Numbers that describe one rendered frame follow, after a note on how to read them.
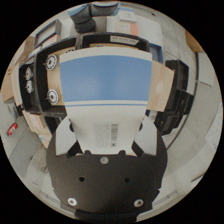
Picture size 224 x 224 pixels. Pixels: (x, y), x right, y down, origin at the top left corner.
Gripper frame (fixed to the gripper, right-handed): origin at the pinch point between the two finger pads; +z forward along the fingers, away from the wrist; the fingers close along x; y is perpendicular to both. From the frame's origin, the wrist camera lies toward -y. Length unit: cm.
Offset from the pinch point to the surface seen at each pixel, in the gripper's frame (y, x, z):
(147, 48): -21.0, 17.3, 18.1
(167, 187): 325, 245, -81
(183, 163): 223, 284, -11
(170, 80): -8.7, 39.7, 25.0
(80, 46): -21.2, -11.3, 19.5
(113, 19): -60, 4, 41
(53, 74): -12.0, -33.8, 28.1
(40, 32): -67, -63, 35
